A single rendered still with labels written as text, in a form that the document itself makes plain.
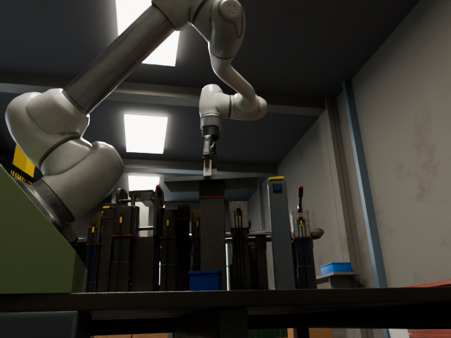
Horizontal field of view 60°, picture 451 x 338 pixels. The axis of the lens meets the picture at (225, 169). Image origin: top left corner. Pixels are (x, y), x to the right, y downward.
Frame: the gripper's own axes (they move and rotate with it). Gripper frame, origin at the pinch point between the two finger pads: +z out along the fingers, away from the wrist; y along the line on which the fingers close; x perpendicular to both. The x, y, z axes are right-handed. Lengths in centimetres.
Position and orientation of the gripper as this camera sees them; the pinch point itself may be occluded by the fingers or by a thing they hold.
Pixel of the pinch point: (210, 175)
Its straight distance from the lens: 159.2
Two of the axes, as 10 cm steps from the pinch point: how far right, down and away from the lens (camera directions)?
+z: 0.0, 9.4, -3.5
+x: -9.8, 0.7, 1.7
